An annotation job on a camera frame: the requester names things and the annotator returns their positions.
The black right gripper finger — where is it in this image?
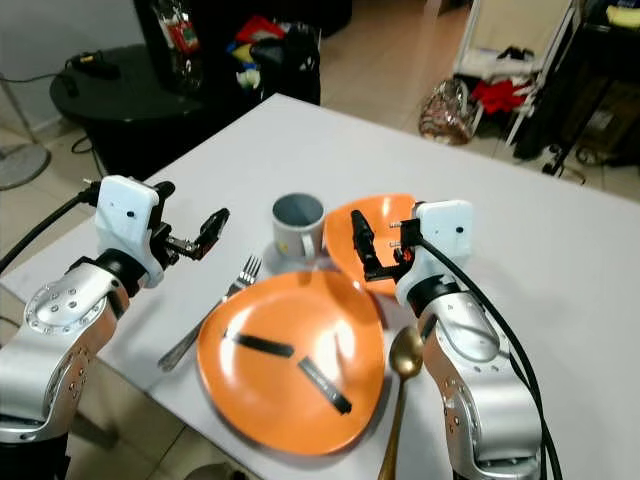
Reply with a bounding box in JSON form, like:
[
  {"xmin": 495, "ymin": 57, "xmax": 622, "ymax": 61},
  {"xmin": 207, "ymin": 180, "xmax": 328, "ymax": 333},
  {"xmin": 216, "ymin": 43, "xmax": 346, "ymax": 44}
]
[{"xmin": 351, "ymin": 208, "xmax": 387, "ymax": 279}]

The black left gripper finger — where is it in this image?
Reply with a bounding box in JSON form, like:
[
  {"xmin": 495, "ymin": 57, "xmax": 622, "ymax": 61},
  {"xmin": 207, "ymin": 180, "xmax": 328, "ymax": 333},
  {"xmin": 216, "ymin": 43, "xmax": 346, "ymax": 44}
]
[{"xmin": 198, "ymin": 208, "xmax": 229, "ymax": 259}]

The orange bowl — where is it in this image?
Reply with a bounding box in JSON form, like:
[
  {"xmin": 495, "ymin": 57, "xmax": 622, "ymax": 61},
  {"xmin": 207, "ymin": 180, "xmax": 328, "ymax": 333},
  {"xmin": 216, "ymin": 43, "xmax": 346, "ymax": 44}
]
[{"xmin": 322, "ymin": 193, "xmax": 421, "ymax": 297}]

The grey ceramic mug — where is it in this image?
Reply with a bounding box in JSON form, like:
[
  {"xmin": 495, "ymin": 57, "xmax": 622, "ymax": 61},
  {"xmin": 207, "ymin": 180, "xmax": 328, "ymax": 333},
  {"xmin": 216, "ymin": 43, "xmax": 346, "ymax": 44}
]
[{"xmin": 270, "ymin": 193, "xmax": 329, "ymax": 267}]

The silver metal fork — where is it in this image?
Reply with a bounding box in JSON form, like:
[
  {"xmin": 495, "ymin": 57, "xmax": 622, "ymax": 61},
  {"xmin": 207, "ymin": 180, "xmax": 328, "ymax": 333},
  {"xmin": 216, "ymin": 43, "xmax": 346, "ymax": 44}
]
[{"xmin": 157, "ymin": 255, "xmax": 265, "ymax": 373}]

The gold metal spoon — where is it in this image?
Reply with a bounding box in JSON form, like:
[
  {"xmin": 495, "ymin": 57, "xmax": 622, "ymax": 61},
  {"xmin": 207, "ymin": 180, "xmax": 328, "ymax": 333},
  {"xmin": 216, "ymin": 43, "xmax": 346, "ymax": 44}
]
[{"xmin": 377, "ymin": 325, "xmax": 427, "ymax": 480}]

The black flat strip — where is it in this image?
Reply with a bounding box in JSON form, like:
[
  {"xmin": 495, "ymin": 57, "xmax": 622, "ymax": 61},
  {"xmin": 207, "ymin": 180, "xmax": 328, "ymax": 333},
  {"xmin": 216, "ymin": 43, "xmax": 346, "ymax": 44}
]
[
  {"xmin": 222, "ymin": 329, "xmax": 297, "ymax": 360},
  {"xmin": 296, "ymin": 356, "xmax": 355, "ymax": 417}
]

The round black side table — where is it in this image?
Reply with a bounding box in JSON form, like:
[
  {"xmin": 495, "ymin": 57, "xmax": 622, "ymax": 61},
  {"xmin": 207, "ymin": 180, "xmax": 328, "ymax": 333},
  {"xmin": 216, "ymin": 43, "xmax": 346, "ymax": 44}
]
[{"xmin": 48, "ymin": 44, "xmax": 322, "ymax": 183}]

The orange dinner plate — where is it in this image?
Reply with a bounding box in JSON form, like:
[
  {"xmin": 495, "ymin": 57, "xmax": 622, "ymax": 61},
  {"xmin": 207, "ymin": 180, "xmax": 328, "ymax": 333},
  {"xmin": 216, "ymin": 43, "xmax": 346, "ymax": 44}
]
[{"xmin": 196, "ymin": 270, "xmax": 388, "ymax": 459}]

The grey round stand base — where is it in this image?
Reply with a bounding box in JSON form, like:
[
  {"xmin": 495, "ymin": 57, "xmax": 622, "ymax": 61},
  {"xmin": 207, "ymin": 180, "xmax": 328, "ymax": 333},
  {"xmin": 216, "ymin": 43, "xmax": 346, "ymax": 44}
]
[{"xmin": 0, "ymin": 80, "xmax": 54, "ymax": 192}]

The red cloth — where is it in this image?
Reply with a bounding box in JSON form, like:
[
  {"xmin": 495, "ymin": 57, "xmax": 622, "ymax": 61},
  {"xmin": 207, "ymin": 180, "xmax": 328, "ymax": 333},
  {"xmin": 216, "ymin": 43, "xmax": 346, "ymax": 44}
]
[{"xmin": 470, "ymin": 78, "xmax": 532, "ymax": 114}]

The yellow packet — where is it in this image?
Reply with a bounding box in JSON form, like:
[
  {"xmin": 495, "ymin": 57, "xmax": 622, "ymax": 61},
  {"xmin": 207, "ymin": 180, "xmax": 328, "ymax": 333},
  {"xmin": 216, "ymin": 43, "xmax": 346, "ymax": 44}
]
[{"xmin": 230, "ymin": 44, "xmax": 261, "ymax": 89}]

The black bag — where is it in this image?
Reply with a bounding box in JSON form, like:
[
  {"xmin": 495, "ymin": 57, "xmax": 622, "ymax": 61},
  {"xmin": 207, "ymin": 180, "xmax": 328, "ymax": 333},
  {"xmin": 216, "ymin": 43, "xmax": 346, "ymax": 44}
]
[{"xmin": 250, "ymin": 24, "xmax": 322, "ymax": 101}]

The clear bottle with red label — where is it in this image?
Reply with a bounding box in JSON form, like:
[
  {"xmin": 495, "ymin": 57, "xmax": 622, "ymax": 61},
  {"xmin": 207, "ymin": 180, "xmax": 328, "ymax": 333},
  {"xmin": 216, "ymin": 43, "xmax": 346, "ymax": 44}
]
[{"xmin": 149, "ymin": 0, "xmax": 202, "ymax": 93}]

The small black device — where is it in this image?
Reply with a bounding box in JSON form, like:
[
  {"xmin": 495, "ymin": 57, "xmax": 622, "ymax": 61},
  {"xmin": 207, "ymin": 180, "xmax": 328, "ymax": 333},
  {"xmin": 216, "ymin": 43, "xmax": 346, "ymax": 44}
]
[{"xmin": 64, "ymin": 51, "xmax": 123, "ymax": 83}]

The red packet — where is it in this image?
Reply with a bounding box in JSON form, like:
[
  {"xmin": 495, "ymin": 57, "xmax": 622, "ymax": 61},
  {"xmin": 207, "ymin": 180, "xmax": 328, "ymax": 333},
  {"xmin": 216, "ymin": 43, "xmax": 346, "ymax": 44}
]
[{"xmin": 234, "ymin": 14, "xmax": 287, "ymax": 45}]

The white folding rack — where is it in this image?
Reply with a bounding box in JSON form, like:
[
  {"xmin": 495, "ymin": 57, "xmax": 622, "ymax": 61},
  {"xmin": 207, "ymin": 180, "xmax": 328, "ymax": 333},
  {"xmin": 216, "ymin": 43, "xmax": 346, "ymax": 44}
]
[{"xmin": 450, "ymin": 0, "xmax": 587, "ymax": 151}]

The grey robot leg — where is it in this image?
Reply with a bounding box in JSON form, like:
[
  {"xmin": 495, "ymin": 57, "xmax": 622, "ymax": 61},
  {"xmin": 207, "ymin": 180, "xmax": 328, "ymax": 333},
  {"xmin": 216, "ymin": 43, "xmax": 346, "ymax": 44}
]
[{"xmin": 184, "ymin": 461, "xmax": 247, "ymax": 480}]

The tall black furniture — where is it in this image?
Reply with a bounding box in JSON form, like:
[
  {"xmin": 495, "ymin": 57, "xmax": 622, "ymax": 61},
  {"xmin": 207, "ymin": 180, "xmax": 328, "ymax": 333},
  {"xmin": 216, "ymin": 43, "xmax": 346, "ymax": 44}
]
[{"xmin": 510, "ymin": 0, "xmax": 640, "ymax": 169}]

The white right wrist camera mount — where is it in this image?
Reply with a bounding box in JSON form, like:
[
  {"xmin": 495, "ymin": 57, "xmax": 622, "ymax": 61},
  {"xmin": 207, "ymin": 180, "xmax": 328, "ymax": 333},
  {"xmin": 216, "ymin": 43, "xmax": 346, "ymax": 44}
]
[{"xmin": 394, "ymin": 200, "xmax": 476, "ymax": 307}]

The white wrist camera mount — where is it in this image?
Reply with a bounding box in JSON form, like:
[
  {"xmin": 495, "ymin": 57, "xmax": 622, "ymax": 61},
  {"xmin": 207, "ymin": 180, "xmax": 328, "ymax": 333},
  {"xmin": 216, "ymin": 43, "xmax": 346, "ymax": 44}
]
[
  {"xmin": 94, "ymin": 175, "xmax": 167, "ymax": 265},
  {"xmin": 394, "ymin": 200, "xmax": 476, "ymax": 307}
]

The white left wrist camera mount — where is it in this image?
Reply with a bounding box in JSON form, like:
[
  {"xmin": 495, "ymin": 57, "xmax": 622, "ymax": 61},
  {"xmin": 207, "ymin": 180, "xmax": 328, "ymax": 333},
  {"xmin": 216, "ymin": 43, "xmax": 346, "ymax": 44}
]
[{"xmin": 94, "ymin": 175, "xmax": 167, "ymax": 265}]

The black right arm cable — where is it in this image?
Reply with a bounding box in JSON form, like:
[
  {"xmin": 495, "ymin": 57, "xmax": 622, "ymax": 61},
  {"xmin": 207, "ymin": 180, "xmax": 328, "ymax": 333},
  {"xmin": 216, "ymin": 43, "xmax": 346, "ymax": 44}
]
[{"xmin": 418, "ymin": 234, "xmax": 563, "ymax": 480}]

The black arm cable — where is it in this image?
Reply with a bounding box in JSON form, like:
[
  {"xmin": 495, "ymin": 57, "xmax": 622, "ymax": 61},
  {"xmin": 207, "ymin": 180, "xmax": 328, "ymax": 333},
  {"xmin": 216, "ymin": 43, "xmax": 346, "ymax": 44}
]
[
  {"xmin": 0, "ymin": 186, "xmax": 103, "ymax": 273},
  {"xmin": 418, "ymin": 234, "xmax": 563, "ymax": 480}
]

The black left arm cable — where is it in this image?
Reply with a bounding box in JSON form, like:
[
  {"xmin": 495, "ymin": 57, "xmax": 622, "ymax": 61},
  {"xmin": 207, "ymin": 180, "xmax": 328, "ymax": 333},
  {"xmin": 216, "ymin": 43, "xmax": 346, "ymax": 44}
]
[{"xmin": 0, "ymin": 186, "xmax": 103, "ymax": 273}]

